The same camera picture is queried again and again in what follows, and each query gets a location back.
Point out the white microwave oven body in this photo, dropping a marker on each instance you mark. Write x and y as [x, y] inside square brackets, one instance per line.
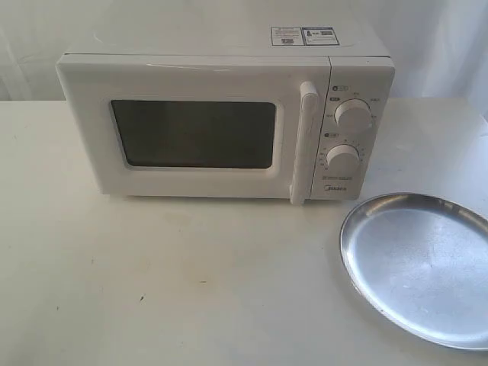
[362, 71]

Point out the white printed warning label sticker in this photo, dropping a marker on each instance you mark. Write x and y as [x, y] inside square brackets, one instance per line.
[304, 36]

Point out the lower white control knob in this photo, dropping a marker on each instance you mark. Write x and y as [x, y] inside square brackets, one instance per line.
[343, 158]

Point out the white control knob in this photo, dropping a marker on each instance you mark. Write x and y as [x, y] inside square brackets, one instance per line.
[343, 158]
[354, 115]

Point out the upper white control knob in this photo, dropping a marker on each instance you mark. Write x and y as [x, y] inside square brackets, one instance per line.
[354, 115]

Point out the round steel tray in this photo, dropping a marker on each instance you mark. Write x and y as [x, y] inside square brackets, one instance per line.
[421, 261]

